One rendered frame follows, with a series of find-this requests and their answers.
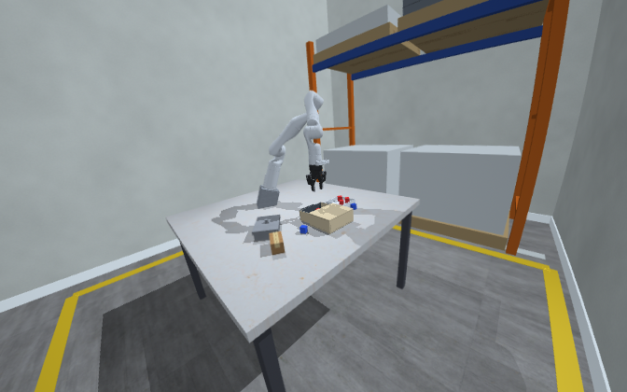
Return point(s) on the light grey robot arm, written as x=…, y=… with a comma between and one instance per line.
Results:
x=277, y=149

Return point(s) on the grey metal lid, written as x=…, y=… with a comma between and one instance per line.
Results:
x=267, y=224

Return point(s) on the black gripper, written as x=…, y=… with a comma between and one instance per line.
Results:
x=315, y=173

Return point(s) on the brown cardboard box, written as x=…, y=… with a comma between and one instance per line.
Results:
x=277, y=243

